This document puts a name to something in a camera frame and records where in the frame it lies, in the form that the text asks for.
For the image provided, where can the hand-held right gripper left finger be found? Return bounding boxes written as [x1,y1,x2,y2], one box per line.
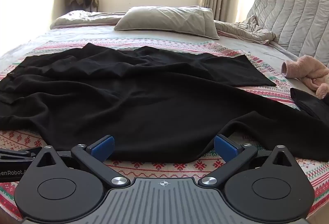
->
[33,135,130,187]

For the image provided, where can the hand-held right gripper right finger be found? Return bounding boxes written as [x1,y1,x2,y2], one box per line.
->
[200,134,296,186]

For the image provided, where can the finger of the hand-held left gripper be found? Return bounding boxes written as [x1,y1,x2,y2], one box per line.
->
[0,146,43,161]

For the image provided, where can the black pants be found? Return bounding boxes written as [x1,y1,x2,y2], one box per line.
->
[0,43,329,163]

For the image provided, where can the small black cloth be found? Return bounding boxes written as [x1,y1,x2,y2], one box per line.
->
[290,88,329,122]

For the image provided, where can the patterned bed sheet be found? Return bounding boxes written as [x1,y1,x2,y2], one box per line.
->
[0,25,329,219]

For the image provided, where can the pink fluffy garment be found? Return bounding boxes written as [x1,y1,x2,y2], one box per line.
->
[281,55,329,99]

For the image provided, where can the crumpled grey duvet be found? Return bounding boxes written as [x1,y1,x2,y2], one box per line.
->
[50,10,277,46]

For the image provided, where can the grey pillow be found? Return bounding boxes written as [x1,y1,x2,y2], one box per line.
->
[114,5,220,40]

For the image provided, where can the grey quilted headboard cover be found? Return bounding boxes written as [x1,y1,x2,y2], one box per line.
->
[243,0,329,68]

